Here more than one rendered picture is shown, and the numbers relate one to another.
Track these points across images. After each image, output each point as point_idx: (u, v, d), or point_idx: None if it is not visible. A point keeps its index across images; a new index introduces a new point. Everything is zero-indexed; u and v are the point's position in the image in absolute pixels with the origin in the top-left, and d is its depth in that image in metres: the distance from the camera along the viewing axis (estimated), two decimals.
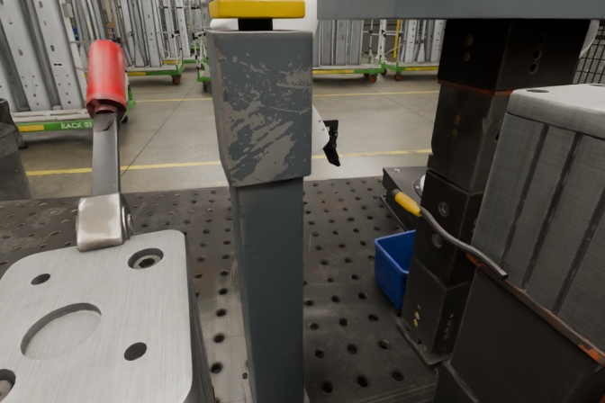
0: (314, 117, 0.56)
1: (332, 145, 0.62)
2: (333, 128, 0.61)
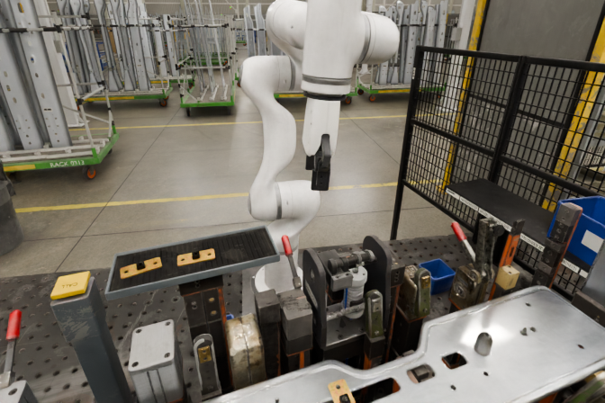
0: None
1: None
2: None
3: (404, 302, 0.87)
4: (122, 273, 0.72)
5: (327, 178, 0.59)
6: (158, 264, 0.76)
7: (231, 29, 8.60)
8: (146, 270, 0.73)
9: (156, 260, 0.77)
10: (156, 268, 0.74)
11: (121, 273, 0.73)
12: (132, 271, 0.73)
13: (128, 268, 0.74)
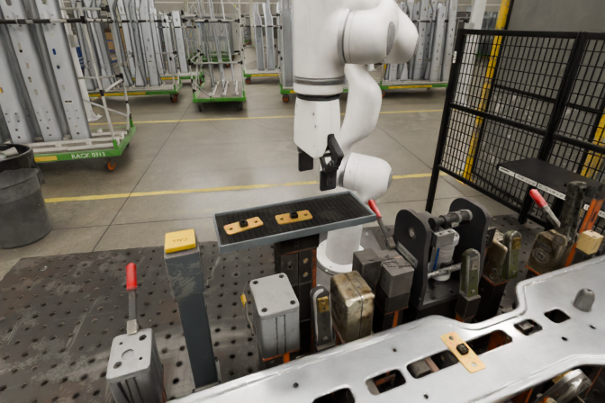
0: None
1: None
2: None
3: (489, 266, 0.88)
4: (228, 230, 0.73)
5: (334, 176, 0.59)
6: (259, 222, 0.76)
7: (240, 25, 8.61)
8: (249, 228, 0.74)
9: (255, 219, 0.78)
10: (258, 227, 0.75)
11: (226, 229, 0.74)
12: (237, 228, 0.74)
13: (231, 226, 0.75)
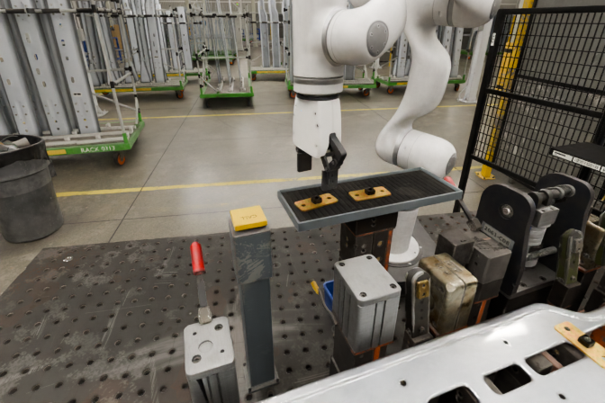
0: None
1: None
2: None
3: None
4: (301, 207, 0.64)
5: (336, 175, 0.60)
6: (333, 198, 0.67)
7: (246, 22, 8.51)
8: (324, 204, 0.65)
9: (327, 195, 0.68)
10: (333, 203, 0.66)
11: (298, 206, 0.65)
12: (310, 204, 0.65)
13: (302, 202, 0.66)
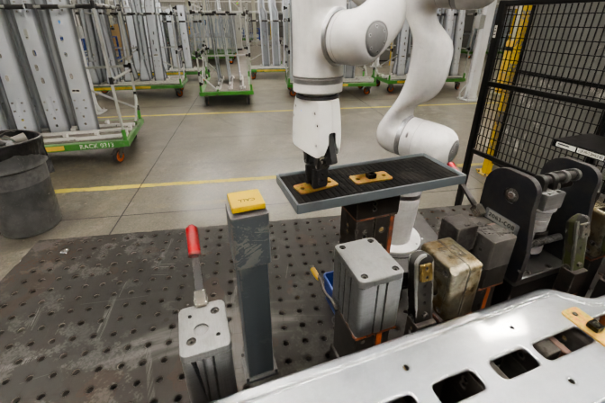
0: None
1: None
2: None
3: None
4: (300, 190, 0.62)
5: (325, 174, 0.63)
6: (333, 182, 0.66)
7: (246, 20, 8.50)
8: (324, 187, 0.63)
9: (327, 179, 0.67)
10: (333, 186, 0.64)
11: (297, 189, 0.63)
12: (309, 187, 0.63)
13: (302, 185, 0.64)
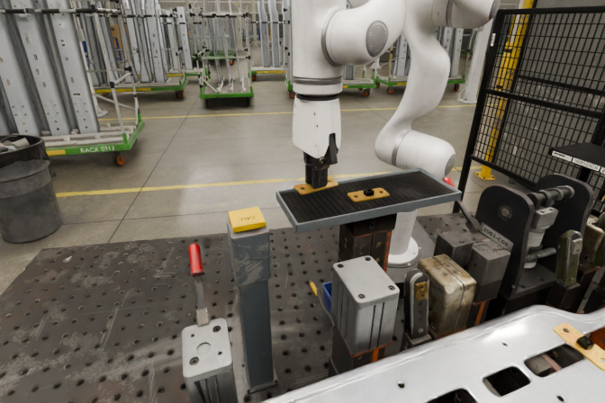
0: None
1: None
2: None
3: None
4: (300, 190, 0.62)
5: (325, 174, 0.63)
6: (333, 182, 0.66)
7: (246, 22, 8.51)
8: (324, 187, 0.63)
9: (327, 179, 0.67)
10: (333, 186, 0.64)
11: (297, 189, 0.63)
12: (309, 187, 0.63)
13: (302, 185, 0.64)
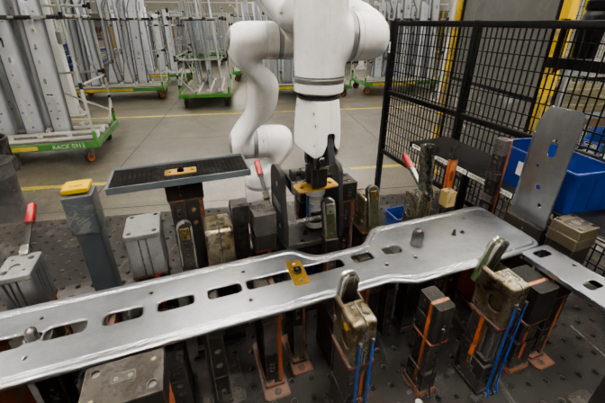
0: None
1: None
2: None
3: (358, 218, 1.03)
4: (299, 189, 0.63)
5: (325, 174, 0.63)
6: (333, 183, 0.65)
7: (230, 23, 8.75)
8: (323, 187, 0.63)
9: (328, 179, 0.67)
10: (333, 187, 0.64)
11: (296, 188, 0.63)
12: (309, 187, 0.63)
13: (302, 184, 0.64)
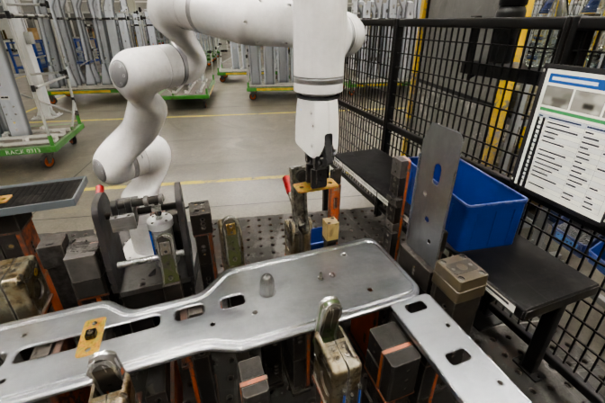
0: None
1: (318, 156, 0.64)
2: None
3: (221, 254, 0.86)
4: (298, 189, 0.63)
5: (325, 174, 0.62)
6: (334, 183, 0.65)
7: None
8: (323, 188, 0.63)
9: (329, 180, 0.66)
10: (333, 187, 0.64)
11: (295, 187, 0.63)
12: (308, 187, 0.63)
13: (302, 184, 0.64)
